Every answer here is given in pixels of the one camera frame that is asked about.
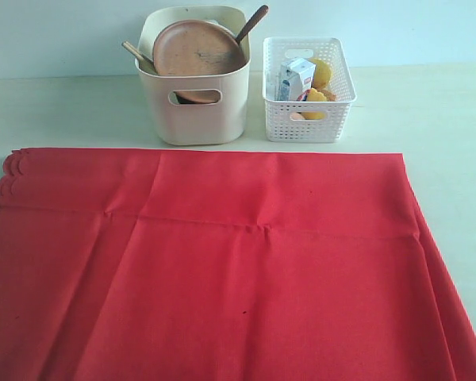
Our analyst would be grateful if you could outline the yellow cheese wedge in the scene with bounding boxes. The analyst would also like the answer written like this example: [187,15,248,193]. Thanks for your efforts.
[301,87,328,121]

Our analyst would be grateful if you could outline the small milk carton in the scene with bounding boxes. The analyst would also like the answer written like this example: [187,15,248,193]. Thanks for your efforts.
[275,57,316,102]

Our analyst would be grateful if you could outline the orange fried nugget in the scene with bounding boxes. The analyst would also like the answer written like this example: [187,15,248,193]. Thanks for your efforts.
[321,89,337,102]

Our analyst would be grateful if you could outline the yellow lemon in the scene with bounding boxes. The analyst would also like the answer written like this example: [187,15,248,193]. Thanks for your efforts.
[309,57,332,89]

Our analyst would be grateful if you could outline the brown wooden plate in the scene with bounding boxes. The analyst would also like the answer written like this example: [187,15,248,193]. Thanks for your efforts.
[152,20,248,104]

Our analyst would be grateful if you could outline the red tablecloth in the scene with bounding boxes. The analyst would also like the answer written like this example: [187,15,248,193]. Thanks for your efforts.
[0,148,476,380]

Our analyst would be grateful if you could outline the wooden chopstick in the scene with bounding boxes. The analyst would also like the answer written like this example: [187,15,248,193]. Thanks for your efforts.
[121,40,154,67]

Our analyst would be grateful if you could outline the dark wooden spoon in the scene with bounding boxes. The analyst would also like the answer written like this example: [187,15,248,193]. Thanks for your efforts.
[235,5,269,45]

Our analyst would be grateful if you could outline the brown egg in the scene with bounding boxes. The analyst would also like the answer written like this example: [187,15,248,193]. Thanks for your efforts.
[290,112,305,121]

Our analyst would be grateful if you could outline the cream plastic bin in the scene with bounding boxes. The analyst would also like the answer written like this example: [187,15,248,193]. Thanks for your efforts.
[136,6,251,145]

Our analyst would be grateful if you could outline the white perforated plastic basket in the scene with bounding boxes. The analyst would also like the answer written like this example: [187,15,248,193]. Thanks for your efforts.
[262,37,356,143]

